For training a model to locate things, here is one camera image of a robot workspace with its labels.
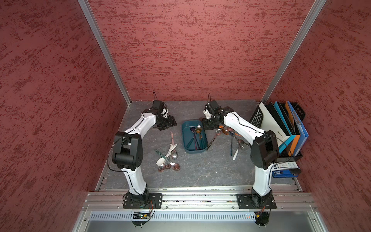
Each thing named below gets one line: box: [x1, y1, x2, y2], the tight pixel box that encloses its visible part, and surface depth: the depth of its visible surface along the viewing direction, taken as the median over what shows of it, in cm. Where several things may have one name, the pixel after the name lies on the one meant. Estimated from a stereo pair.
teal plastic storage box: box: [181, 119, 209, 154], surface depth 100 cm
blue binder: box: [287, 100, 310, 158], surface depth 71 cm
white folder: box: [258, 101, 291, 145], surface depth 74 cm
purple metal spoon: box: [189, 126, 201, 150], surface depth 102 cm
